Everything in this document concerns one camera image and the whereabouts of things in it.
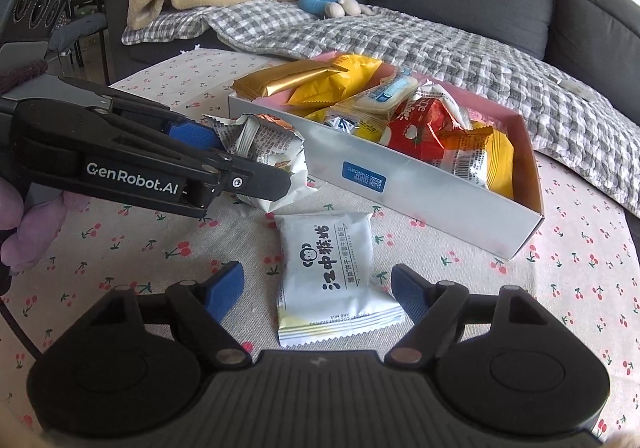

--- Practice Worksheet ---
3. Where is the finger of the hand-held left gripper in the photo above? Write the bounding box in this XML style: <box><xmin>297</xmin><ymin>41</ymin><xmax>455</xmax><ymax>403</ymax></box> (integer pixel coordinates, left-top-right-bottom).
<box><xmin>47</xmin><ymin>74</ymin><xmax>227</xmax><ymax>155</ymax></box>
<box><xmin>177</xmin><ymin>152</ymin><xmax>294</xmax><ymax>202</ymax></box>

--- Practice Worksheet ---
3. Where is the gold snack packet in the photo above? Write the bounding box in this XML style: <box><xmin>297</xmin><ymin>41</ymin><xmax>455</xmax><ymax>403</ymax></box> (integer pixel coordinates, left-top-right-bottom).
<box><xmin>231</xmin><ymin>59</ymin><xmax>351</xmax><ymax>100</ymax></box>

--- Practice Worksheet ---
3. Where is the yellow labelled packet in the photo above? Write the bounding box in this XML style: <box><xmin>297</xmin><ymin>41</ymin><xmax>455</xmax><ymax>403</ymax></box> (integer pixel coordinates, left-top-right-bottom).
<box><xmin>305</xmin><ymin>103</ymin><xmax>396</xmax><ymax>145</ymax></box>

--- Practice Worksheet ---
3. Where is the white blue-label bread packet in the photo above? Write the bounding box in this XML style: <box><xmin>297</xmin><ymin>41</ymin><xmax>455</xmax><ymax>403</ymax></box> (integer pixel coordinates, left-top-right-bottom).
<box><xmin>331</xmin><ymin>73</ymin><xmax>420</xmax><ymax>117</ymax></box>

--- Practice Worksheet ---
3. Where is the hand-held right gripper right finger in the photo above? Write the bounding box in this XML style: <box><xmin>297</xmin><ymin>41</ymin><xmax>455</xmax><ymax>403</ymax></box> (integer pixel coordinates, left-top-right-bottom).
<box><xmin>384</xmin><ymin>264</ymin><xmax>548</xmax><ymax>365</ymax></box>

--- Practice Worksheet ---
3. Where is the long yellow snack packet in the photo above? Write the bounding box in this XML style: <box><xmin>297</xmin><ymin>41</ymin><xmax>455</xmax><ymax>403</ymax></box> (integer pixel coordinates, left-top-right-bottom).
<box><xmin>287</xmin><ymin>54</ymin><xmax>385</xmax><ymax>107</ymax></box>

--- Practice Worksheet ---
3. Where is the cherry print tablecloth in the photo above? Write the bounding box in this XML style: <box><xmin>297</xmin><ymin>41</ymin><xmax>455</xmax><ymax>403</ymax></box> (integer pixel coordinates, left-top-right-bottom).
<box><xmin>0</xmin><ymin>48</ymin><xmax>640</xmax><ymax>448</ymax></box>

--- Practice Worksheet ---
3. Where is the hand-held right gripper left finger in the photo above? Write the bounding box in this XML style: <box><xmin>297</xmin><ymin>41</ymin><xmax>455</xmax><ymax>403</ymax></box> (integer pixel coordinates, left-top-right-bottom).
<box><xmin>90</xmin><ymin>260</ymin><xmax>253</xmax><ymax>367</ymax></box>

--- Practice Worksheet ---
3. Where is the white nut-print snack packet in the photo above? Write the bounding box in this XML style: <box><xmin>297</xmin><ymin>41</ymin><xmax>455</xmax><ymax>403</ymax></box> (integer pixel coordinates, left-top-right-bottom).
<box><xmin>201</xmin><ymin>113</ymin><xmax>319</xmax><ymax>215</ymax></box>

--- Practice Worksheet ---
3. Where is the grey checked quilt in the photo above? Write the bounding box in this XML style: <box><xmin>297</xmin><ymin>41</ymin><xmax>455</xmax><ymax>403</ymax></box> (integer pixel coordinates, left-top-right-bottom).
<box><xmin>121</xmin><ymin>0</ymin><xmax>640</xmax><ymax>220</ymax></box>

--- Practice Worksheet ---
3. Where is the black cable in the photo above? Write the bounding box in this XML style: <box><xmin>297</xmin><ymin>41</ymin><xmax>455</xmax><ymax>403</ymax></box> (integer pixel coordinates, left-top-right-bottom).
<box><xmin>0</xmin><ymin>295</ymin><xmax>43</xmax><ymax>360</ymax></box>

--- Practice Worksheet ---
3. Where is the person's left hand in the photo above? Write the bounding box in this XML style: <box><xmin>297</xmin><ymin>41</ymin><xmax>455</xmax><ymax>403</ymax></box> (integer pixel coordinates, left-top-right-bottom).
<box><xmin>0</xmin><ymin>178</ymin><xmax>69</xmax><ymax>275</ymax></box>

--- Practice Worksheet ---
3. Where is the white monkey-print snack packet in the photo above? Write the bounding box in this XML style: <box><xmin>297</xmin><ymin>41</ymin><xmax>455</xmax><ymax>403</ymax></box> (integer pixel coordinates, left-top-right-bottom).
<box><xmin>273</xmin><ymin>209</ymin><xmax>406</xmax><ymax>349</ymax></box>

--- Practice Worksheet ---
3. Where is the red triangular snack packet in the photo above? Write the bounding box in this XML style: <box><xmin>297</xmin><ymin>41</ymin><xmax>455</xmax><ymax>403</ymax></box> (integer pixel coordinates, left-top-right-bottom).
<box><xmin>384</xmin><ymin>97</ymin><xmax>473</xmax><ymax>164</ymax></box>

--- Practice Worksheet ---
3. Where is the grey white snack packet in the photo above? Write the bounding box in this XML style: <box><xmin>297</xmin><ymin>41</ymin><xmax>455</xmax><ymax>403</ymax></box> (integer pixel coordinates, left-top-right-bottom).
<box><xmin>324</xmin><ymin>114</ymin><xmax>359</xmax><ymax>137</ymax></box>

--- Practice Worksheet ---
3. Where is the white box pink inside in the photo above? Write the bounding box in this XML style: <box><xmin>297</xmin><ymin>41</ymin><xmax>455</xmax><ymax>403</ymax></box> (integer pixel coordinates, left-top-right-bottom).
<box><xmin>227</xmin><ymin>52</ymin><xmax>546</xmax><ymax>262</ymax></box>

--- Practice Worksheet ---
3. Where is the small white packet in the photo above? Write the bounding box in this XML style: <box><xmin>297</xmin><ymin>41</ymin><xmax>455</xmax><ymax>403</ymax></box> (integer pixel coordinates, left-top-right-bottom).
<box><xmin>556</xmin><ymin>77</ymin><xmax>601</xmax><ymax>102</ymax></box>

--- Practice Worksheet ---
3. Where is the dark knit cloth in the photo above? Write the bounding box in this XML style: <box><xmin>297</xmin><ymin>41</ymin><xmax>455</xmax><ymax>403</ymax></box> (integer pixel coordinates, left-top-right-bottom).
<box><xmin>0</xmin><ymin>59</ymin><xmax>49</xmax><ymax>95</ymax></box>

